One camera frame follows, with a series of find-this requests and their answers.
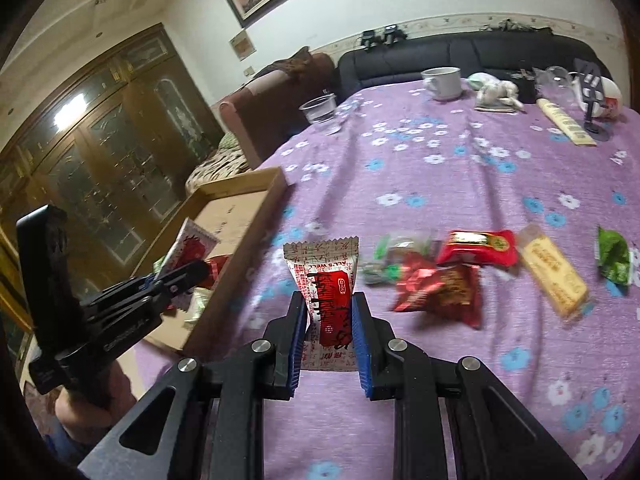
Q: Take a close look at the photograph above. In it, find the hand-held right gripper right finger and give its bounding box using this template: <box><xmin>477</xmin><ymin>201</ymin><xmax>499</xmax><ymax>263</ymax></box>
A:
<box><xmin>351</xmin><ymin>292</ymin><xmax>588</xmax><ymax>480</ymax></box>

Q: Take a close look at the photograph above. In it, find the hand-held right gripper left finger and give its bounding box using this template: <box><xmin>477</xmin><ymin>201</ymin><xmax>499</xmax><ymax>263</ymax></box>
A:
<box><xmin>77</xmin><ymin>290</ymin><xmax>308</xmax><ymax>480</ymax></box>

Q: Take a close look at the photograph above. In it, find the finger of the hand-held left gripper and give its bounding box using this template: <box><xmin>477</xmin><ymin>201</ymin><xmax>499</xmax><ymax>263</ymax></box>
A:
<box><xmin>150</xmin><ymin>259</ymin><xmax>211</xmax><ymax>293</ymax></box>
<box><xmin>159</xmin><ymin>287</ymin><xmax>193</xmax><ymax>313</ymax></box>

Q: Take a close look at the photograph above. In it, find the white red snack packet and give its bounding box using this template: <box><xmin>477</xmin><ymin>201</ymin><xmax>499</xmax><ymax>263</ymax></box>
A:
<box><xmin>159</xmin><ymin>217</ymin><xmax>221</xmax><ymax>281</ymax></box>
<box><xmin>282</xmin><ymin>237</ymin><xmax>361</xmax><ymax>372</ymax></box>

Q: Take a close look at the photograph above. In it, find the cardboard box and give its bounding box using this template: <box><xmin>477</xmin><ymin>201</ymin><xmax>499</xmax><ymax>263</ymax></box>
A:
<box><xmin>132</xmin><ymin>166</ymin><xmax>288</xmax><ymax>358</ymax></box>

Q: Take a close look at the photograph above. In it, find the red candy packet black label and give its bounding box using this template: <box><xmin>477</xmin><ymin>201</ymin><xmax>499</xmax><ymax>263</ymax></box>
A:
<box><xmin>435</xmin><ymin>230</ymin><xmax>518</xmax><ymax>268</ymax></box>

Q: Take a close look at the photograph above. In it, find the yellow biscuit packet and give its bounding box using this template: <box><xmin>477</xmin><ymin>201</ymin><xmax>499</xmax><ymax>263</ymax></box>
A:
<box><xmin>515</xmin><ymin>225</ymin><xmax>591</xmax><ymax>318</ymax></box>

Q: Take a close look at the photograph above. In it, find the person's left forearm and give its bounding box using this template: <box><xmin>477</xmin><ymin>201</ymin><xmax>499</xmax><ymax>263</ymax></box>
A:
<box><xmin>52</xmin><ymin>360</ymin><xmax>138</xmax><ymax>443</ymax></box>

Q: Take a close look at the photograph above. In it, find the pale green white snack packet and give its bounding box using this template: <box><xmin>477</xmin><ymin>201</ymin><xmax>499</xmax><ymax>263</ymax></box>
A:
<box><xmin>182</xmin><ymin>287</ymin><xmax>213</xmax><ymax>333</ymax></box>

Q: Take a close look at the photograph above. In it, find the dark red foil snack packet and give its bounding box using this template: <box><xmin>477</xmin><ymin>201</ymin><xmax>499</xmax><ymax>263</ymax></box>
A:
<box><xmin>202</xmin><ymin>255</ymin><xmax>231</xmax><ymax>291</ymax></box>
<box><xmin>392</xmin><ymin>255</ymin><xmax>485</xmax><ymax>330</ymax></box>

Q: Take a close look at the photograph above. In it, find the clear green candy packet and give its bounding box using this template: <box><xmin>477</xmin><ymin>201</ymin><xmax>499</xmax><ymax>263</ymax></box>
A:
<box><xmin>375</xmin><ymin>230</ymin><xmax>441</xmax><ymax>266</ymax></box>
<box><xmin>361</xmin><ymin>260</ymin><xmax>408</xmax><ymax>286</ymax></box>

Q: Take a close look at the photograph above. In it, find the floral seat cushion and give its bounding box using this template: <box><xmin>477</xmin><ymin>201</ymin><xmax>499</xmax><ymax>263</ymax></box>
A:
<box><xmin>185</xmin><ymin>132</ymin><xmax>251</xmax><ymax>196</ymax></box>

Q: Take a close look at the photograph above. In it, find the wooden display cabinet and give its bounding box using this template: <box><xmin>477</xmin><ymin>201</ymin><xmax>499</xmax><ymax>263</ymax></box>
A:
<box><xmin>0</xmin><ymin>22</ymin><xmax>226</xmax><ymax>376</ymax></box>

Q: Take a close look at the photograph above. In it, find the person's blue clothing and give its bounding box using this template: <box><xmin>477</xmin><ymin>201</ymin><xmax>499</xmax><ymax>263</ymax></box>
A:
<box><xmin>45</xmin><ymin>425</ymin><xmax>96</xmax><ymax>466</ymax></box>

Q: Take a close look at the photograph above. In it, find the purple floral tablecloth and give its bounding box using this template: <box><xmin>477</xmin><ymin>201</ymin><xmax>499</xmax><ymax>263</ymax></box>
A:
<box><xmin>135</xmin><ymin>77</ymin><xmax>640</xmax><ymax>480</ymax></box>

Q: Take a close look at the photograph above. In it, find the brown armchair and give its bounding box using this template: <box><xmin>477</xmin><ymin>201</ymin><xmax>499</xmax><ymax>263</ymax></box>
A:
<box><xmin>220</xmin><ymin>47</ymin><xmax>341</xmax><ymax>168</ymax></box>

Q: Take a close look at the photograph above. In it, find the clear plastic cup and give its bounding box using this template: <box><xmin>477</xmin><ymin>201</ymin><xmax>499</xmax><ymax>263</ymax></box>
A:
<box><xmin>299</xmin><ymin>94</ymin><xmax>346</xmax><ymax>136</ymax></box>

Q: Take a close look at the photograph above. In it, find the brown patterned cloth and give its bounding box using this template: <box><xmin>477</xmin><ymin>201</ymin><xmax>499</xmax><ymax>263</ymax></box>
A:
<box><xmin>272</xmin><ymin>47</ymin><xmax>313</xmax><ymax>76</ymax></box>

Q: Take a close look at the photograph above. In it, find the small green snack packet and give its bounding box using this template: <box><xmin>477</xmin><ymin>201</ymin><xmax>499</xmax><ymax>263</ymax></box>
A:
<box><xmin>595</xmin><ymin>226</ymin><xmax>632</xmax><ymax>286</ymax></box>

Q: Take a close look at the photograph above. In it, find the white mug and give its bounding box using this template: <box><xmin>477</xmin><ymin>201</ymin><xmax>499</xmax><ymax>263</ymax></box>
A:
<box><xmin>421</xmin><ymin>67</ymin><xmax>463</xmax><ymax>102</ymax></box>

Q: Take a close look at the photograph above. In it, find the white crumpled cloth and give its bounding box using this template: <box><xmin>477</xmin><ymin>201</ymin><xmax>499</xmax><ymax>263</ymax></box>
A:
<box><xmin>467</xmin><ymin>72</ymin><xmax>526</xmax><ymax>108</ymax></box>

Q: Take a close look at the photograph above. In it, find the black sofa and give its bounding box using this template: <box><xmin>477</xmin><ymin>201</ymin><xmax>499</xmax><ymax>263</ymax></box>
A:
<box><xmin>335</xmin><ymin>35</ymin><xmax>613</xmax><ymax>106</ymax></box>

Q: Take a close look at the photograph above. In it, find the cream tube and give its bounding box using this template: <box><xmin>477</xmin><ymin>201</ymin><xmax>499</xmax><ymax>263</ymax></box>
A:
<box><xmin>536</xmin><ymin>98</ymin><xmax>598</xmax><ymax>147</ymax></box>

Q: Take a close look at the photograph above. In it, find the small black box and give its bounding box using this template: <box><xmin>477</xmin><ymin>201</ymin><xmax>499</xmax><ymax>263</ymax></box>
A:
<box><xmin>510</xmin><ymin>67</ymin><xmax>538</xmax><ymax>103</ymax></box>

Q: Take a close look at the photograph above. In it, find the black phone stand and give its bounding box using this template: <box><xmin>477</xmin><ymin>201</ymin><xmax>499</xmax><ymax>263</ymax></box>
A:
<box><xmin>572</xmin><ymin>58</ymin><xmax>615</xmax><ymax>143</ymax></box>

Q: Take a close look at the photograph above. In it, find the white bowl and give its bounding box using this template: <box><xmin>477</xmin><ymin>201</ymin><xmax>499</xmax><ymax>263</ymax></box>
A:
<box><xmin>582</xmin><ymin>75</ymin><xmax>623</xmax><ymax>121</ymax></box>

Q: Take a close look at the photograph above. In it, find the small wall picture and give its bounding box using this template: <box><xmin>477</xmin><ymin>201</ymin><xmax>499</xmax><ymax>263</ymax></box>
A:
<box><xmin>229</xmin><ymin>30</ymin><xmax>257</xmax><ymax>58</ymax></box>

